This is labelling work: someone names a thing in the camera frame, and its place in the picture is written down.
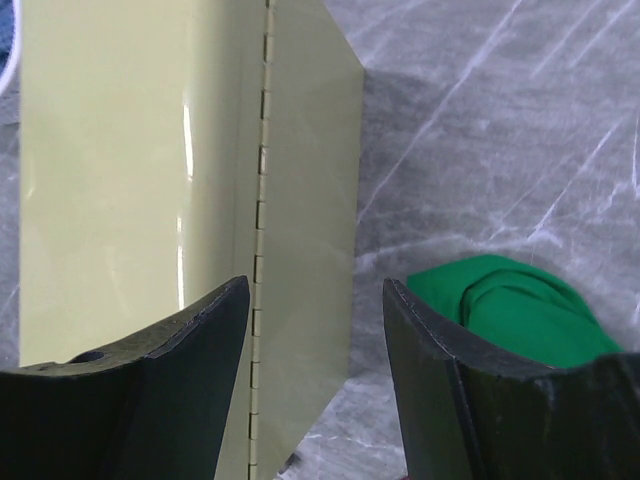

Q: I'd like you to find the green cloth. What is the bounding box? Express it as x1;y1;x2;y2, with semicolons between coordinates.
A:
407;255;622;367

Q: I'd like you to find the white plastic basket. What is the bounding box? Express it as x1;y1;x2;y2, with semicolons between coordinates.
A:
1;0;22;95

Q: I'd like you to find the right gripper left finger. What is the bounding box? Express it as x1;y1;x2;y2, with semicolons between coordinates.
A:
1;276;250;479

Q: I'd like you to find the olive green tool chest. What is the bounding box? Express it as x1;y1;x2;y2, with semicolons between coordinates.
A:
19;1;364;479

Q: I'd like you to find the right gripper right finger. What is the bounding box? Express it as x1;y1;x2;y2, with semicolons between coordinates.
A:
383;279;639;479

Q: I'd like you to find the blue cloth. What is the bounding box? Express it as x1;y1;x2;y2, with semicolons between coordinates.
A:
0;0;17;67

